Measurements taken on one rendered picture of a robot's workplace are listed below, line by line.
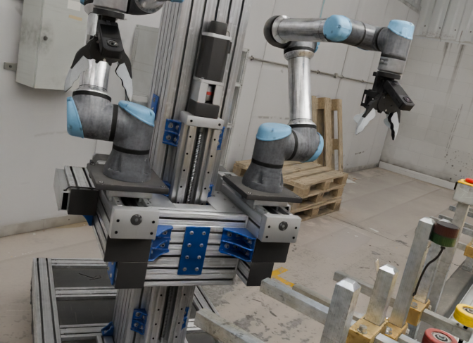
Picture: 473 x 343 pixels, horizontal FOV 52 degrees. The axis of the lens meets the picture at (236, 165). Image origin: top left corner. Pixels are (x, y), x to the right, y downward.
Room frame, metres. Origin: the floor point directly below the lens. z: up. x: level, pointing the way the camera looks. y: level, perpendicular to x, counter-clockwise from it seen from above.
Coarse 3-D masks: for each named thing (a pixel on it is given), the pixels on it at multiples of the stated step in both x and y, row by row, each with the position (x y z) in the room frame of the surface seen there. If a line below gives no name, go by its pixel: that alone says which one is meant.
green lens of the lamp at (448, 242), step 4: (432, 232) 1.19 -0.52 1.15; (432, 236) 1.18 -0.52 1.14; (436, 236) 1.17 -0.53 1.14; (440, 236) 1.17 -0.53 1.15; (432, 240) 1.18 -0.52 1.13; (436, 240) 1.17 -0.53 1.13; (440, 240) 1.16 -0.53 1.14; (444, 240) 1.16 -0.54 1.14; (448, 240) 1.16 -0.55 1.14; (452, 240) 1.16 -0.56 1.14; (440, 244) 1.16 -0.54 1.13; (444, 244) 1.16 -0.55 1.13; (448, 244) 1.16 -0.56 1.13; (452, 244) 1.16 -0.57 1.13
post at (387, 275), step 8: (384, 264) 1.03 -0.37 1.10; (384, 272) 0.99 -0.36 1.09; (392, 272) 0.99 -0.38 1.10; (376, 280) 1.00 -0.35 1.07; (384, 280) 0.99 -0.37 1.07; (392, 280) 0.98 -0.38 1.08; (376, 288) 1.00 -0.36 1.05; (384, 288) 0.99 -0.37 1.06; (392, 288) 1.00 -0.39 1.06; (376, 296) 1.00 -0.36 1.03; (384, 296) 0.99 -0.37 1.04; (368, 304) 1.00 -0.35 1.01; (376, 304) 0.99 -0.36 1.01; (384, 304) 0.98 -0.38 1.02; (368, 312) 1.00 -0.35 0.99; (376, 312) 0.99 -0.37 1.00; (384, 312) 0.99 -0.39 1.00; (376, 320) 0.99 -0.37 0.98
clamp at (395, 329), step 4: (388, 320) 1.22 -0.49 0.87; (392, 324) 1.20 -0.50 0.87; (404, 324) 1.22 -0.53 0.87; (392, 328) 1.18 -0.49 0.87; (396, 328) 1.18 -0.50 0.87; (400, 328) 1.19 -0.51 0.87; (404, 328) 1.19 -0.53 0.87; (392, 332) 1.16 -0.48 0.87; (396, 332) 1.16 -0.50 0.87; (400, 332) 1.16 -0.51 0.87; (404, 332) 1.21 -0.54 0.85; (408, 332) 1.22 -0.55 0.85; (388, 336) 1.14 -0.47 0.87; (392, 336) 1.14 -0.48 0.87; (396, 336) 1.14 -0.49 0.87; (396, 340) 1.15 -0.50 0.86
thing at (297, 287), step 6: (294, 288) 1.33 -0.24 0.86; (300, 288) 1.33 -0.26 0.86; (306, 288) 1.33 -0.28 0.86; (306, 294) 1.31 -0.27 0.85; (312, 294) 1.30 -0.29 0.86; (318, 294) 1.31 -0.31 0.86; (318, 300) 1.29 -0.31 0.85; (324, 300) 1.28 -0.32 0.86; (330, 300) 1.29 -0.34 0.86; (354, 312) 1.25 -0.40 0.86; (354, 318) 1.22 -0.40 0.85; (402, 336) 1.17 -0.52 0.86; (402, 342) 1.15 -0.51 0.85; (408, 342) 1.14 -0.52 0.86; (414, 342) 1.15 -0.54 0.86
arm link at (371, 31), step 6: (366, 24) 1.55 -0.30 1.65; (366, 30) 1.53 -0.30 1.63; (372, 30) 1.55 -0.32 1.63; (378, 30) 1.55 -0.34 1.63; (366, 36) 1.54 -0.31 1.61; (372, 36) 1.55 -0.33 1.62; (366, 42) 1.55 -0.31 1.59; (372, 42) 1.56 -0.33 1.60; (360, 48) 1.62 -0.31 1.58; (366, 48) 1.58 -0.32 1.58; (372, 48) 1.57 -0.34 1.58; (378, 48) 1.55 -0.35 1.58
